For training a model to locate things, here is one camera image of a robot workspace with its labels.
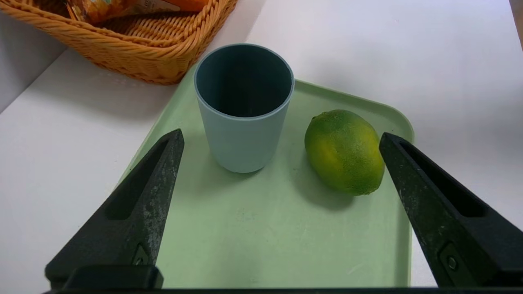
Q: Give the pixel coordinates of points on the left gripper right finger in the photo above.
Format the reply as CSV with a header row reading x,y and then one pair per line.
x,y
449,228

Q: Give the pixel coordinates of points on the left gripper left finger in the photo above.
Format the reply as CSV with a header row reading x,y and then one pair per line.
x,y
135,220

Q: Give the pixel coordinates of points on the blue-grey plastic cup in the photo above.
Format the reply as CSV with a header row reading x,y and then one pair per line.
x,y
241,143

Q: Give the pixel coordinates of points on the orange snack bag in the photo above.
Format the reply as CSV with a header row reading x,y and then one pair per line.
x,y
106,8

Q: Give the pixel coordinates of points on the orange wicker basket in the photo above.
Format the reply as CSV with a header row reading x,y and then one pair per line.
x,y
135,53

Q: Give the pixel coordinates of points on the green lime fruit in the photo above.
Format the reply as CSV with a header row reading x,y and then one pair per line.
x,y
345,153

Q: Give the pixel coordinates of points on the light green plastic tray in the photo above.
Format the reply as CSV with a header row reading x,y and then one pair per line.
x,y
265,237

